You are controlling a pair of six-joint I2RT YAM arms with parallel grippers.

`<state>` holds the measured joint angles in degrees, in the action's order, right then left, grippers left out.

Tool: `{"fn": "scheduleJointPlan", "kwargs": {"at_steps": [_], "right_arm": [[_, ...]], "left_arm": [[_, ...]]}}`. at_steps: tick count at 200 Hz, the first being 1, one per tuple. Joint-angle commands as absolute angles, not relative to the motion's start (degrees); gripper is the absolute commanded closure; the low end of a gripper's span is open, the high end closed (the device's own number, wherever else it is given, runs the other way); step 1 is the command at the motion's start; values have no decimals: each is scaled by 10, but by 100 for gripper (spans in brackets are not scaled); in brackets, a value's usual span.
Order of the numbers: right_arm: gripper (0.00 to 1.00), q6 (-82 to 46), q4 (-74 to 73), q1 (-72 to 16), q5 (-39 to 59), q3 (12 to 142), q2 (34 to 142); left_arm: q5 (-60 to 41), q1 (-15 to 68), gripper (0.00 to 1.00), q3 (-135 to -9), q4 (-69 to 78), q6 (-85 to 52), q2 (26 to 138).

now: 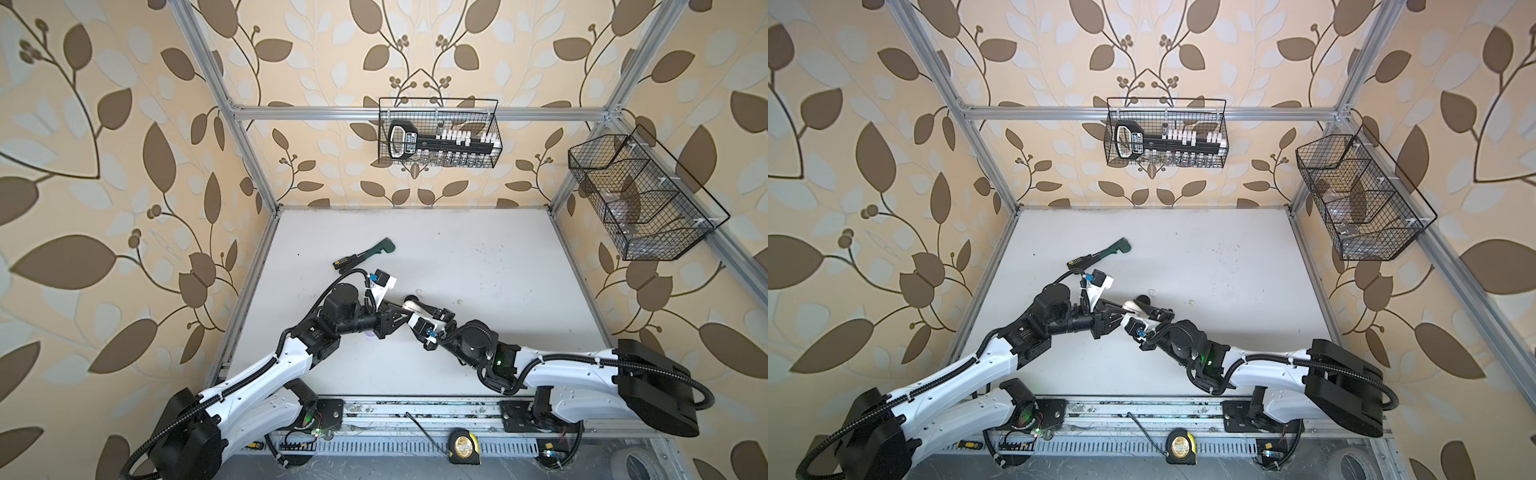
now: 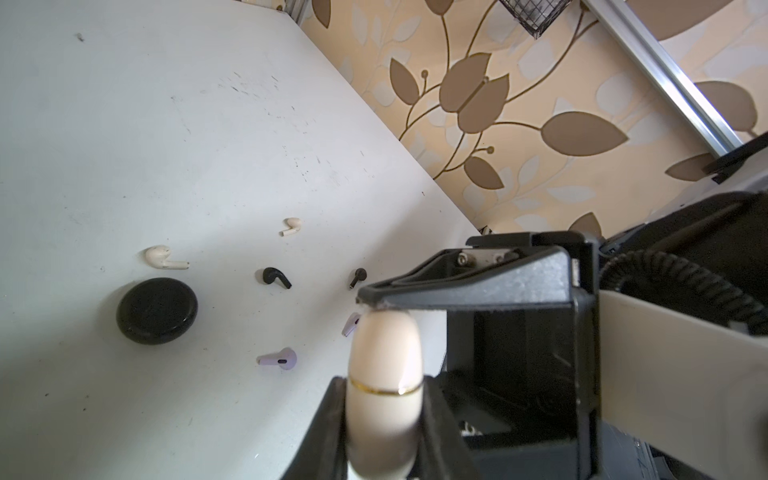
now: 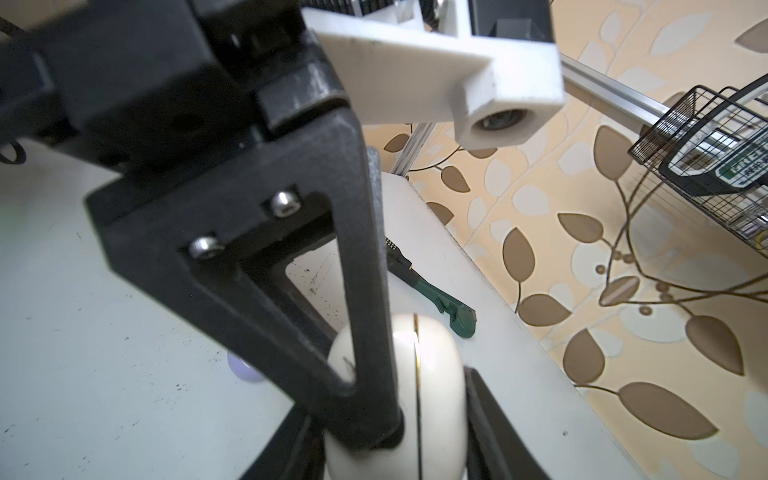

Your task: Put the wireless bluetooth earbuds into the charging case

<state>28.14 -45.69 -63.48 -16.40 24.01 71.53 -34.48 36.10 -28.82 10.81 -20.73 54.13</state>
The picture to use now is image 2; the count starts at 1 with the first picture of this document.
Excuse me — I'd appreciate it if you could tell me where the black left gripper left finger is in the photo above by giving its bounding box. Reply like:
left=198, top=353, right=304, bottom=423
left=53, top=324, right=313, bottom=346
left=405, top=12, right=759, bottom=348
left=281, top=377, right=348, bottom=480

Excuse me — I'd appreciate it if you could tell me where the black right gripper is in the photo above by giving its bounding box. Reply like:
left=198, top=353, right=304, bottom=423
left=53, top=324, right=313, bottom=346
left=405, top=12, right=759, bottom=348
left=356, top=231, right=602, bottom=479

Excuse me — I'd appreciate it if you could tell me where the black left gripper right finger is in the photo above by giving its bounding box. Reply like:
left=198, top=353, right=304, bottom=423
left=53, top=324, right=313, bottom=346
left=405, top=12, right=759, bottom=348
left=419, top=376, right=480, bottom=479

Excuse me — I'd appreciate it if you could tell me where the cream earbud charging case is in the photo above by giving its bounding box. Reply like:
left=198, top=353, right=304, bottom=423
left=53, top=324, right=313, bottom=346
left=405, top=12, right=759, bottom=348
left=345, top=310, right=424, bottom=479

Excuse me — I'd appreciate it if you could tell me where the cream earbud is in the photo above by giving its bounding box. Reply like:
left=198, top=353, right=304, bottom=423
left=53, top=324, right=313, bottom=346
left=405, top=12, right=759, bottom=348
left=280, top=217, right=303, bottom=237
left=144, top=245, right=190, bottom=270

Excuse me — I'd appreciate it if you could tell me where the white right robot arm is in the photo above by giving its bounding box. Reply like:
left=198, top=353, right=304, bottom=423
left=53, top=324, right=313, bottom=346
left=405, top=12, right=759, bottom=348
left=357, top=136, right=767, bottom=479

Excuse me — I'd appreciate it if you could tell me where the black round charging case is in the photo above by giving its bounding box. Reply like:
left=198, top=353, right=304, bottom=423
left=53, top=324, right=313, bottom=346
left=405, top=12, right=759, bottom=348
left=116, top=277, right=199, bottom=345

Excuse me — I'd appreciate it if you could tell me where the purple earbud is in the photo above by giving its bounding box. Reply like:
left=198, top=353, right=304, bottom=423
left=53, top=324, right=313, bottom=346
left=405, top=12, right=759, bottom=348
left=257, top=347, right=297, bottom=370
left=341, top=312, right=361, bottom=337

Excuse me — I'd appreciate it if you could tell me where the black earbud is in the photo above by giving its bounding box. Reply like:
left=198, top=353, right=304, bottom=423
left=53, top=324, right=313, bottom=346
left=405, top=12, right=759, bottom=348
left=261, top=267, right=292, bottom=289
left=349, top=268, right=368, bottom=290

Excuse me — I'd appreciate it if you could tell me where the aluminium frame post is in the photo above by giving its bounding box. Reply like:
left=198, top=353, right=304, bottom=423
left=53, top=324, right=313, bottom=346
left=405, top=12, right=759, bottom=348
left=584, top=0, right=743, bottom=158

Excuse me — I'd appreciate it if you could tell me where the black wire basket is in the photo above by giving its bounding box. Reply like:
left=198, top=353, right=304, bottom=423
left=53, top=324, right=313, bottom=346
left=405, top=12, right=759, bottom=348
left=500, top=0, right=571, bottom=39

